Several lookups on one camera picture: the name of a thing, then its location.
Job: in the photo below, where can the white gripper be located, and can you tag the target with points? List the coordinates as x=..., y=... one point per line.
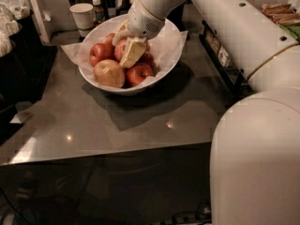
x=142, y=21

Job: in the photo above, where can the red apple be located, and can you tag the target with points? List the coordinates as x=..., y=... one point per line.
x=119, y=50
x=147, y=58
x=99, y=52
x=108, y=40
x=138, y=73

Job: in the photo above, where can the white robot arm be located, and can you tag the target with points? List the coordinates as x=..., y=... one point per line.
x=255, y=151

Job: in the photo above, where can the white bowl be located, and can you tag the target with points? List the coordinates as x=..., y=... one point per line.
x=131, y=89

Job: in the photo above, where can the yellowish apple front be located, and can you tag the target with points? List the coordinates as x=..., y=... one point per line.
x=109, y=73

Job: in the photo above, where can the white paper liner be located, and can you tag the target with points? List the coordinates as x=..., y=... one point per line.
x=168, y=47

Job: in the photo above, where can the small glass bottle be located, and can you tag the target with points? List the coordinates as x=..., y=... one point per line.
x=98, y=11

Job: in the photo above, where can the white paper cup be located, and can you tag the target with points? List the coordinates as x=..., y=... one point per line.
x=83, y=15

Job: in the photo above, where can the black container left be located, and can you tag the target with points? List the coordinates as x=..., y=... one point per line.
x=20, y=68

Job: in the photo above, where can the black wire condiment rack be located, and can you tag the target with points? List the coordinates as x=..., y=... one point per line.
x=223, y=63

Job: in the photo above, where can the power strip with cables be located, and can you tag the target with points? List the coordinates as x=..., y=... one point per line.
x=201, y=216

